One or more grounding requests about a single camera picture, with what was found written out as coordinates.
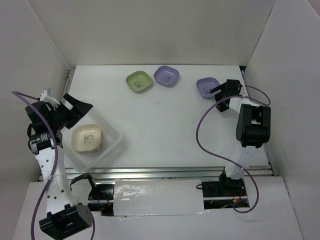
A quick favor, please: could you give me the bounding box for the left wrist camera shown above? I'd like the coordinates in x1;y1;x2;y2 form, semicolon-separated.
39;87;53;101

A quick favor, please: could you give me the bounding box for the cream plate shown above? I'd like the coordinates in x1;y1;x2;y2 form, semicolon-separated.
71;124;103;154

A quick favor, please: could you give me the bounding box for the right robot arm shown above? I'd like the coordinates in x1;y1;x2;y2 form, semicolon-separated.
208;79;271;196

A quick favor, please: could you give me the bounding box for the purple plate back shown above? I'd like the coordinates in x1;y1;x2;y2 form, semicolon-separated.
153;65;180;87

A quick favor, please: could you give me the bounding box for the aluminium rail frame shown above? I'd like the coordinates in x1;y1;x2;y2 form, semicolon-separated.
58;65;279;179

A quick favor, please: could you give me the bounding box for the green plate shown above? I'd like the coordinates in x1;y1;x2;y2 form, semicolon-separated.
125;70;153;93

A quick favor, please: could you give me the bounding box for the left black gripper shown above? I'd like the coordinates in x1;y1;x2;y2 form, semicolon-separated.
49;93;93;130

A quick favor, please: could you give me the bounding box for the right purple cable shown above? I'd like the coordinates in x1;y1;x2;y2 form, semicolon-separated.
195;85;272;214

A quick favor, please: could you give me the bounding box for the white cover panel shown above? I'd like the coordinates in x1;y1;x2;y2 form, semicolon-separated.
113;179;205;217

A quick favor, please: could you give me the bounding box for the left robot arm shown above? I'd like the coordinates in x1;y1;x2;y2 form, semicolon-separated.
25;89;99;240

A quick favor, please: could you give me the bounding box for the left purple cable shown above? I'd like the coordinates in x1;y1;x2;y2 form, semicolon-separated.
11;90;97;240

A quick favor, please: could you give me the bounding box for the white plastic bin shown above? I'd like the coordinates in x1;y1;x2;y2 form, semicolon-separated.
61;106;123;172

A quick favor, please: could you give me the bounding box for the purple plate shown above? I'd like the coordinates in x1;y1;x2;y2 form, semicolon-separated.
196;77;221;99
153;65;180;87

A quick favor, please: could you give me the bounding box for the purple cable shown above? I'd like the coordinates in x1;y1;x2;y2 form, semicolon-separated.
11;90;97;240
195;85;272;214

